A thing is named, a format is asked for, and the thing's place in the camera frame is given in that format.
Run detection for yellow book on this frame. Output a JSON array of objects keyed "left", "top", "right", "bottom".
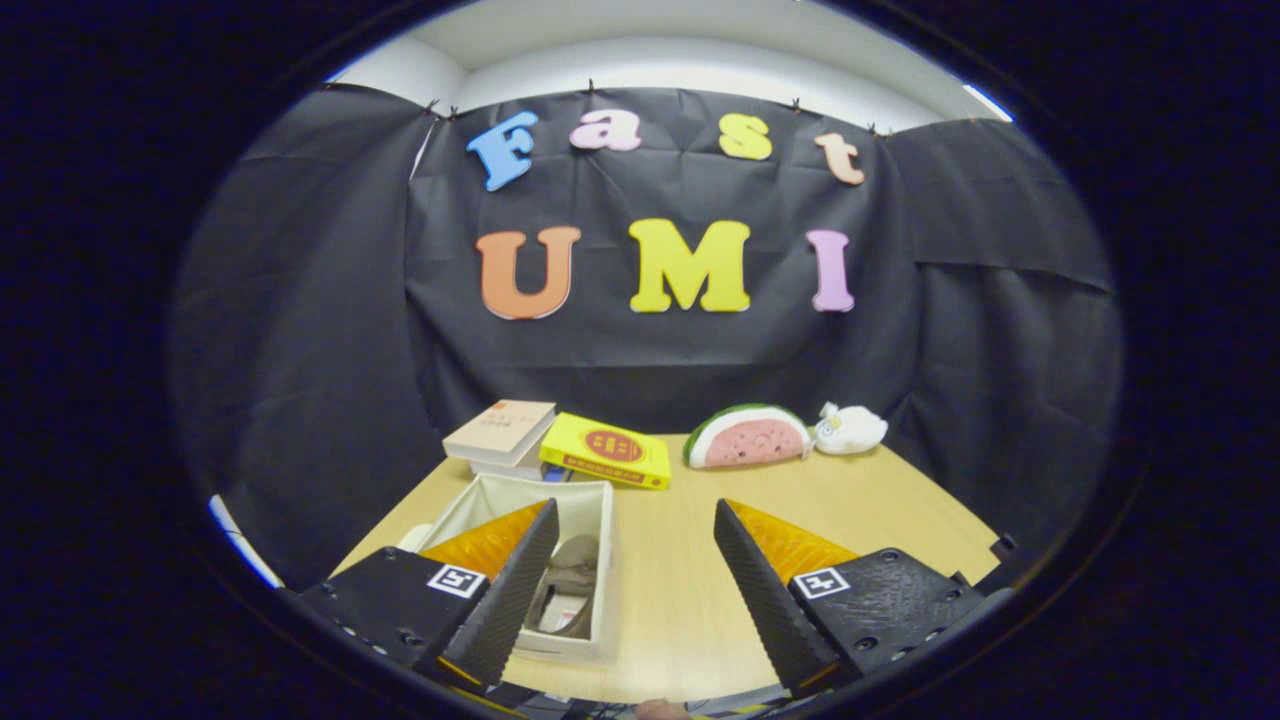
[{"left": 538, "top": 412, "right": 672, "bottom": 491}]

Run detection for watermelon slice plush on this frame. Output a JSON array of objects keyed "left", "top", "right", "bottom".
[{"left": 683, "top": 403, "right": 815, "bottom": 471}]

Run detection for white plush toy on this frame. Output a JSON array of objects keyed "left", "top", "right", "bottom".
[{"left": 812, "top": 402, "right": 889, "bottom": 457}]

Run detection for beige fabric storage box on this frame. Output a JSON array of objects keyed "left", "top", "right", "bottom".
[{"left": 398, "top": 473, "right": 616, "bottom": 663}]

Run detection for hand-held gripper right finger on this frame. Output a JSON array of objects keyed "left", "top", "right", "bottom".
[{"left": 712, "top": 498, "right": 991, "bottom": 696}]

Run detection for beige book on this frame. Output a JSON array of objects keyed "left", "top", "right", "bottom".
[{"left": 442, "top": 399, "right": 557, "bottom": 469}]

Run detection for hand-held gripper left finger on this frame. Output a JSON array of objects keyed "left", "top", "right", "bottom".
[{"left": 298, "top": 498, "right": 561, "bottom": 691}]

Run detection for brown suede shoe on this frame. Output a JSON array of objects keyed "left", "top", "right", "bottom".
[{"left": 528, "top": 534, "right": 601, "bottom": 641}]

